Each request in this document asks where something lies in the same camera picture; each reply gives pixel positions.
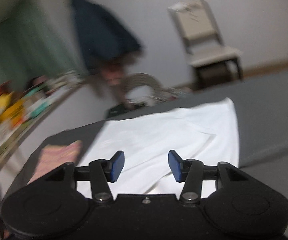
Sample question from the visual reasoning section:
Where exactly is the dark teal hanging jacket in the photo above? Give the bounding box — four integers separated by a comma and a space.
69, 0, 141, 75

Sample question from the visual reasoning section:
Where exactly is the dark grey bed sheet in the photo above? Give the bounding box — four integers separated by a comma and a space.
1, 68, 288, 240

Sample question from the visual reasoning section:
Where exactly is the cream and black wooden chair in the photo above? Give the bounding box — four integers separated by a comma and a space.
167, 0, 243, 89

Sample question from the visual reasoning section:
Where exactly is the teal and white box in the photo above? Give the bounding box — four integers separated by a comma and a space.
26, 98, 49, 119

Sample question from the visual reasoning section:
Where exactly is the green curtain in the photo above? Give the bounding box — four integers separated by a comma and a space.
0, 1, 82, 91

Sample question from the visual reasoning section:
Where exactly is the pink hanging garment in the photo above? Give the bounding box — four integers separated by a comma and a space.
101, 63, 124, 86

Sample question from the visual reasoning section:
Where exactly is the yellow cardboard box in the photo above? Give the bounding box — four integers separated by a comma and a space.
0, 99, 25, 128

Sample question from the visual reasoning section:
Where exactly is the white sweatshirt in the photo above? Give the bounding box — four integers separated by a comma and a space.
80, 98, 239, 196

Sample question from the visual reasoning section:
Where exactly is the grey bumpy round stool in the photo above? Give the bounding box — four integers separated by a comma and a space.
121, 73, 163, 99

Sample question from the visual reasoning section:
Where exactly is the white plastic bucket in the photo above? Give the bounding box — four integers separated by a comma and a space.
125, 86, 155, 107

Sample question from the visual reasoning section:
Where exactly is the pink striped folded sweater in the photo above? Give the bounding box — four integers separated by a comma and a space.
28, 140, 83, 184

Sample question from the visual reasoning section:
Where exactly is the yellow plush toy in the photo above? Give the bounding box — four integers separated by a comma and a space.
0, 92, 14, 113

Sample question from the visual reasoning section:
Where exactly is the dark green bag on floor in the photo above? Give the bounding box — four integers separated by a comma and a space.
105, 103, 135, 119

